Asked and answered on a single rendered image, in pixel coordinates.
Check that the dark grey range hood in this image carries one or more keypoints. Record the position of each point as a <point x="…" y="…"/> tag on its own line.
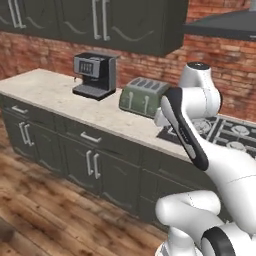
<point x="226" y="25"/>

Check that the black gas hob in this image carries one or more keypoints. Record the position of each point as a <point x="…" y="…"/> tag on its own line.
<point x="230" y="131"/>

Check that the green four-slot toaster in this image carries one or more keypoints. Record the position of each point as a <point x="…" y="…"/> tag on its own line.
<point x="141" y="96"/>

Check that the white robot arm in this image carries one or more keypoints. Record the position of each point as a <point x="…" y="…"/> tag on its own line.
<point x="230" y="166"/>

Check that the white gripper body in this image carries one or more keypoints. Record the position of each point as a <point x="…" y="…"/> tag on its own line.
<point x="161" y="118"/>

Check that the dark green wall cupboard door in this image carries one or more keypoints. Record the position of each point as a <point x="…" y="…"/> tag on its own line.
<point x="4" y="15"/>
<point x="76" y="18"/>
<point x="40" y="16"/>
<point x="136" y="23"/>

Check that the dark green base cupboard door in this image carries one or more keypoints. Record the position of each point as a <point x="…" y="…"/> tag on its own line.
<point x="11" y="133"/>
<point x="75" y="163"/>
<point x="151" y="196"/>
<point x="118" y="183"/>
<point x="46" y="150"/>

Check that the dark green drawer front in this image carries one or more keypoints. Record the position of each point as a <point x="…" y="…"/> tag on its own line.
<point x="173" y="166"/>
<point x="36" y="115"/>
<point x="116" y="145"/>

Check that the black coffee machine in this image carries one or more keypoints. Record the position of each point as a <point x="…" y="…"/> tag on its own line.
<point x="100" y="75"/>

